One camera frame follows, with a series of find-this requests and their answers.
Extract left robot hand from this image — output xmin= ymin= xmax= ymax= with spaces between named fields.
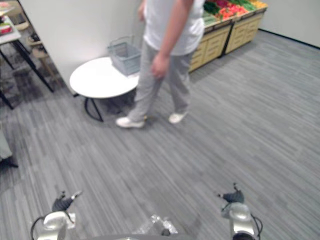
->
xmin=51 ymin=190 xmax=83 ymax=212

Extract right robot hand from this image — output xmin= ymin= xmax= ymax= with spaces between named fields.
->
xmin=216 ymin=182 xmax=245 ymax=204

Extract grey shopping basket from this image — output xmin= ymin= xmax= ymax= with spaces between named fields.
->
xmin=107 ymin=36 xmax=142 ymax=76

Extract grey chair black leg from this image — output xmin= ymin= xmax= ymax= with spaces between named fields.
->
xmin=0 ymin=122 xmax=20 ymax=169

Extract round white table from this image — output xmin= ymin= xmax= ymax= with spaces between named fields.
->
xmin=69 ymin=56 xmax=141 ymax=123

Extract beige wooden chair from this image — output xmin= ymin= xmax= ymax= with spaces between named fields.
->
xmin=10 ymin=0 xmax=62 ymax=87

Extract person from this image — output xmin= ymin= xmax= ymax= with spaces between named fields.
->
xmin=115 ymin=0 xmax=206 ymax=129

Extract wooden produce display stand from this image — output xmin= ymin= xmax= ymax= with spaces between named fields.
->
xmin=223 ymin=0 xmax=268 ymax=55
xmin=187 ymin=9 xmax=236 ymax=74

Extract white rectangular table black legs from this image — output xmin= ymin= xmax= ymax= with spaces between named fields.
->
xmin=0 ymin=14 xmax=55 ymax=111

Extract red vegetables pile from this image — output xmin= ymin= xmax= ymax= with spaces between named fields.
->
xmin=214 ymin=0 xmax=249 ymax=21

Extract green vegetables pile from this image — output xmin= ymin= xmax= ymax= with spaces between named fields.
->
xmin=202 ymin=0 xmax=222 ymax=15

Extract yellow vegetables pile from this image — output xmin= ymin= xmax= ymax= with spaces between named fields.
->
xmin=249 ymin=0 xmax=268 ymax=9

